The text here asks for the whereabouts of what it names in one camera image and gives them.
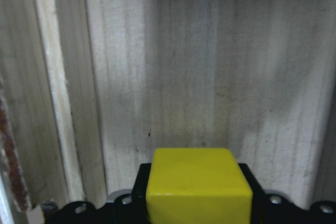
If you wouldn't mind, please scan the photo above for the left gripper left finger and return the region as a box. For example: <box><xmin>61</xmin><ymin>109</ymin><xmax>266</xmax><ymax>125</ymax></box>
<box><xmin>48</xmin><ymin>163</ymin><xmax>151</xmax><ymax>223</ymax></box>

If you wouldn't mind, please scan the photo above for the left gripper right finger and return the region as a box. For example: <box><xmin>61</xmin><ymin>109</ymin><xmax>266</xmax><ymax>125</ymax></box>
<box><xmin>238</xmin><ymin>163</ymin><xmax>335</xmax><ymax>223</ymax></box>

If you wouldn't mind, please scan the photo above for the yellow block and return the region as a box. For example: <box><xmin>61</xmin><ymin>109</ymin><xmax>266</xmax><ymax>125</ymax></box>
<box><xmin>145</xmin><ymin>148</ymin><xmax>253</xmax><ymax>223</ymax></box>

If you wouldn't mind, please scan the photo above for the light wooden drawer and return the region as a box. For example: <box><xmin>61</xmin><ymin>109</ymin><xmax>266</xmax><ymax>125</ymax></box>
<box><xmin>1</xmin><ymin>0</ymin><xmax>335</xmax><ymax>211</ymax></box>

